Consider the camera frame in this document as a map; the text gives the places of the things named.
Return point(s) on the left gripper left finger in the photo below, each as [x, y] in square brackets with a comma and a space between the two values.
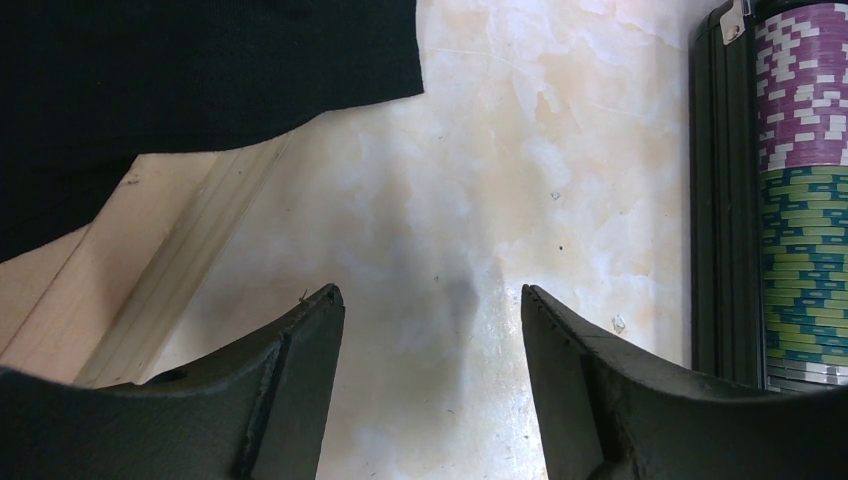
[254, 409]

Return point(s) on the green grey chip stack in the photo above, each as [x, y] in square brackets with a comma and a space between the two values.
[801, 99]

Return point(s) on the black aluminium poker case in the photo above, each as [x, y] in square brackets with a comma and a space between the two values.
[728, 339]

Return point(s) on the black t-shirt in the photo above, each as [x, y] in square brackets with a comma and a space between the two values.
[88, 86]

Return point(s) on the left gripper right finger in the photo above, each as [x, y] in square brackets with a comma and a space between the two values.
[608, 409]

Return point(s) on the wooden clothes rack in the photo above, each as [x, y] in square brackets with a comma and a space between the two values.
[96, 307]

